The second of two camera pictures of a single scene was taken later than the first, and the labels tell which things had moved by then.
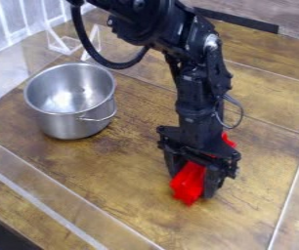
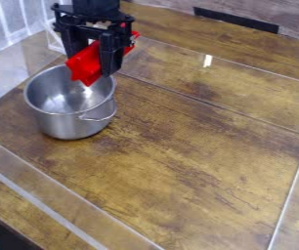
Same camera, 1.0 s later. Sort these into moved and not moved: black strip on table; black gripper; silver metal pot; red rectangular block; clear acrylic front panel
Moved: red rectangular block; black gripper
Not moved: black strip on table; silver metal pot; clear acrylic front panel
